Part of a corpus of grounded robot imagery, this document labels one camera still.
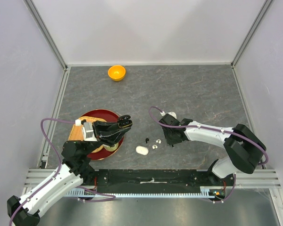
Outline white slotted cable duct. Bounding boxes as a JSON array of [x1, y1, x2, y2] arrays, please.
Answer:
[[64, 188, 225, 199]]

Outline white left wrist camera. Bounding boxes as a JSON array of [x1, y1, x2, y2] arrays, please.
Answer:
[[82, 122, 97, 142]]

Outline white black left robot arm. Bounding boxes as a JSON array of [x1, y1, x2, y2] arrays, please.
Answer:
[[7, 115, 133, 226]]

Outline orange plastic bowl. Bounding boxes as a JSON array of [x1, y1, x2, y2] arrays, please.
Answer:
[[108, 65, 126, 81]]

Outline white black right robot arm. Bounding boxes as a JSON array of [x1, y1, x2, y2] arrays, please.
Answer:
[[158, 113, 268, 186]]

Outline pale green plastic cup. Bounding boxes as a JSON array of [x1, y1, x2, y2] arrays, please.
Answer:
[[103, 143, 119, 152]]

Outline round red lacquer tray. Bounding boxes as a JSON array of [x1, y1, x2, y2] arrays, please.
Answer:
[[82, 109, 124, 161]]

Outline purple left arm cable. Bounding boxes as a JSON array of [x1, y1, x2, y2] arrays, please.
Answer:
[[8, 117, 77, 226]]

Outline aluminium frame rails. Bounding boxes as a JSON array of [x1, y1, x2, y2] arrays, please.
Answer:
[[24, 169, 55, 187]]

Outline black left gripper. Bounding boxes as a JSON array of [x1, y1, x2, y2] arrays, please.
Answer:
[[83, 119, 132, 156]]

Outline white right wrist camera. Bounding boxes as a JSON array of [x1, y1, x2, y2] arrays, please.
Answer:
[[165, 112, 177, 119]]

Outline woven bamboo mat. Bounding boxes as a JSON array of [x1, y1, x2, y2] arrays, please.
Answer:
[[68, 116, 106, 141]]

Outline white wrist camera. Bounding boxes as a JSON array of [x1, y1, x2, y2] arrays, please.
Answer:
[[165, 112, 177, 119], [82, 122, 97, 142]]

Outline white earbud charging case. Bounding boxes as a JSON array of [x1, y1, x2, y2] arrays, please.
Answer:
[[135, 145, 149, 155]]

